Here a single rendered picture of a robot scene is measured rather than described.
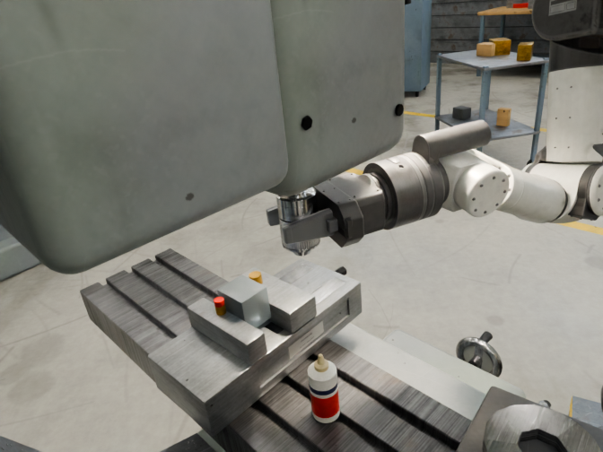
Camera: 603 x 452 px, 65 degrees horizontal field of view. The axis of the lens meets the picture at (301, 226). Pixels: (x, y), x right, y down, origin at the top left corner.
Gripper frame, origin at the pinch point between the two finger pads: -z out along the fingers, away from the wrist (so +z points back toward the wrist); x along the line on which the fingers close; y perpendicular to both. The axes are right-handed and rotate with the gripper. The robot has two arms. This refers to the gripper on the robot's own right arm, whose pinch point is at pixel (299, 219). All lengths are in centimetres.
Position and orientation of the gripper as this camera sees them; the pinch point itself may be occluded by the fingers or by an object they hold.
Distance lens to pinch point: 56.7
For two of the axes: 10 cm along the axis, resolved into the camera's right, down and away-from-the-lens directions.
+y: 1.1, 8.8, 4.6
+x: 3.9, 3.9, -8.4
